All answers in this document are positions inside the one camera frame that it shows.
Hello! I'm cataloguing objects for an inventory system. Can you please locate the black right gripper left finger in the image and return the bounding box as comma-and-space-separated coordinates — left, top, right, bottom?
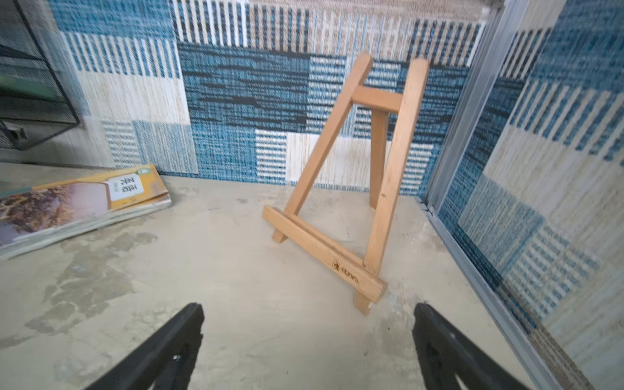
87, 303, 205, 389

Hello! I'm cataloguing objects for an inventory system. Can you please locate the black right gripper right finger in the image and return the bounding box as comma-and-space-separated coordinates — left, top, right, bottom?
412, 303, 526, 389

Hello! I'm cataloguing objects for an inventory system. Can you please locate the small wooden easel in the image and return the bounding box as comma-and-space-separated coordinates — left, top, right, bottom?
262, 53, 429, 315

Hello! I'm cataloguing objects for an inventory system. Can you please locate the yellow textbook on table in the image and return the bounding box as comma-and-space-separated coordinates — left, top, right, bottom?
1, 164, 172, 261

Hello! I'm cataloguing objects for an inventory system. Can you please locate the black wire mesh shelf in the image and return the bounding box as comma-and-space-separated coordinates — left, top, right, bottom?
1, 1, 81, 150

